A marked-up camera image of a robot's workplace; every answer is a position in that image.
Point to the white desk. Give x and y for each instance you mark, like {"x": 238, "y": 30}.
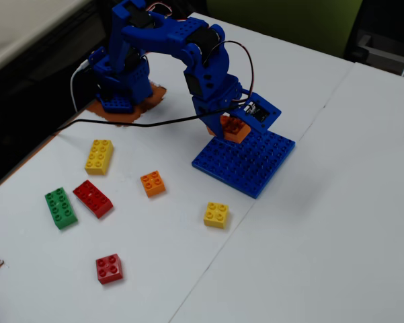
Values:
{"x": 17, "y": 30}

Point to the red 2x4 block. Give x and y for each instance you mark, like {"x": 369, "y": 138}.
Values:
{"x": 93, "y": 198}

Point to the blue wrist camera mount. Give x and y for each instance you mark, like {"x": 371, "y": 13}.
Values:
{"x": 260, "y": 112}

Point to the blue gripper with motor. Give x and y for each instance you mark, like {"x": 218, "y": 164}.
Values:
{"x": 211, "y": 109}

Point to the green 2x4 block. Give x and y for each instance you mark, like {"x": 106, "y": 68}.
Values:
{"x": 61, "y": 208}

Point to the yellow 2x4 block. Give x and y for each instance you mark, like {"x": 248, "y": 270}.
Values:
{"x": 99, "y": 157}

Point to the yellow 2x2 block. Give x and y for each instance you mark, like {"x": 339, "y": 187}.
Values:
{"x": 216, "y": 215}

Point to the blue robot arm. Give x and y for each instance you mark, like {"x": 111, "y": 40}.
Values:
{"x": 174, "y": 37}

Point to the green chair back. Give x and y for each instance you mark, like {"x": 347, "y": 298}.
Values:
{"x": 282, "y": 20}

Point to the orange 2x2 block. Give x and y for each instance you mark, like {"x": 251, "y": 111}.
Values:
{"x": 153, "y": 183}

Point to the white foam board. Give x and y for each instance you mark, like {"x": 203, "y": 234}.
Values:
{"x": 154, "y": 269}

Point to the red 2x2 block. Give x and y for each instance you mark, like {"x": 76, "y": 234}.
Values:
{"x": 109, "y": 269}

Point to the orange 2x4 block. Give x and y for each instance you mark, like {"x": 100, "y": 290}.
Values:
{"x": 235, "y": 133}

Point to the blue 8x8 base plate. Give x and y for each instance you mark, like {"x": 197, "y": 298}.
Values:
{"x": 243, "y": 165}

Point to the grey metal frame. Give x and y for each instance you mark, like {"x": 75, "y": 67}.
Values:
{"x": 390, "y": 54}

